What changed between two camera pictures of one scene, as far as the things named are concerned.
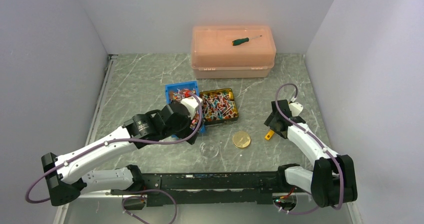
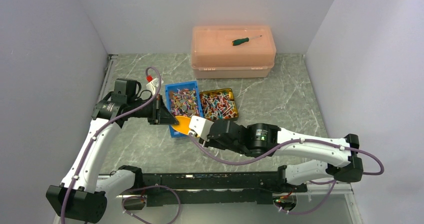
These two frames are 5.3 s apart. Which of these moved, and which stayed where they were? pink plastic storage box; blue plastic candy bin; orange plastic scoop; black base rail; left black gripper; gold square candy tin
Moved: orange plastic scoop; left black gripper
Stayed: gold square candy tin; black base rail; blue plastic candy bin; pink plastic storage box
